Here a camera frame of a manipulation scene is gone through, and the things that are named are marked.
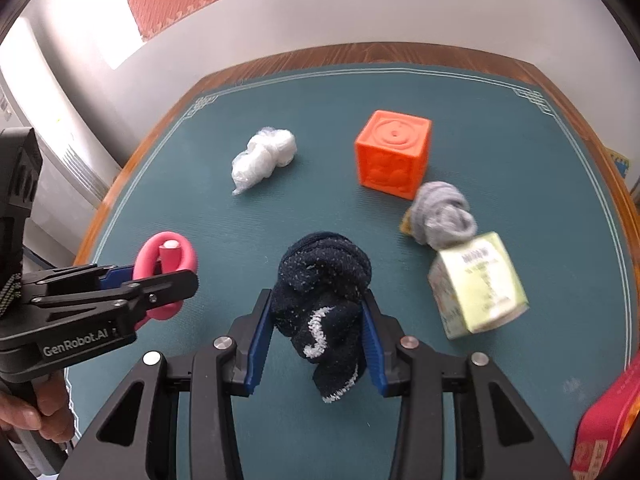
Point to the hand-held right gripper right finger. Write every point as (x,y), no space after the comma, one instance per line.
(373,352)

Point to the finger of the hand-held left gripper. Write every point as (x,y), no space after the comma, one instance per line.
(165,287)
(116,276)

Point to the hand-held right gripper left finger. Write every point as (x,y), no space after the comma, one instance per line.
(260,355)

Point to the dark navy fuzzy sock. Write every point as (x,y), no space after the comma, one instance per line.
(320,280)

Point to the red container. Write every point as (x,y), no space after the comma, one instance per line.
(607,420)

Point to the person's left hand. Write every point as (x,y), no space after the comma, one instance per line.
(55,410)

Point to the white appliance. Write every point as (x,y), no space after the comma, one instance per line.
(65,160)

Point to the pale green carton box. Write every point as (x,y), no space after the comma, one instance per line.
(480,285)

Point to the grey balled sock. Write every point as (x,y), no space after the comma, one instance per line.
(442,212)

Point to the crumpled white plastic bag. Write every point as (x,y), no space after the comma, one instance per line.
(260,160)

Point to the orange rubber cube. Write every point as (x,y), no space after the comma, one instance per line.
(392,160)

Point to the green table mat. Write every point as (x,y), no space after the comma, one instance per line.
(510,160)

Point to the wooden table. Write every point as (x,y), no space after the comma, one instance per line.
(350,54)

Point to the yellow foam floor mat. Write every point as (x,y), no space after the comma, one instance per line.
(619,162)

